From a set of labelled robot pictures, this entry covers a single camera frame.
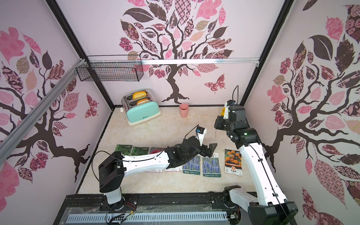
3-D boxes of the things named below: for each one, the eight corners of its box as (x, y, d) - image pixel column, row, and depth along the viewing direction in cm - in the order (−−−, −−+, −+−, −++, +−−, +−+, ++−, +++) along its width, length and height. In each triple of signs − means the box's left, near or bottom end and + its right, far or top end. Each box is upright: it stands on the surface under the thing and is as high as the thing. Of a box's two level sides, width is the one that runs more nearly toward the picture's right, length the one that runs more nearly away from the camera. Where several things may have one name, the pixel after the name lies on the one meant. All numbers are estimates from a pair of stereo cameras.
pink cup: (179, 117, 114) (179, 109, 107) (179, 111, 118) (179, 103, 111) (188, 117, 114) (188, 109, 107) (188, 111, 118) (188, 103, 111)
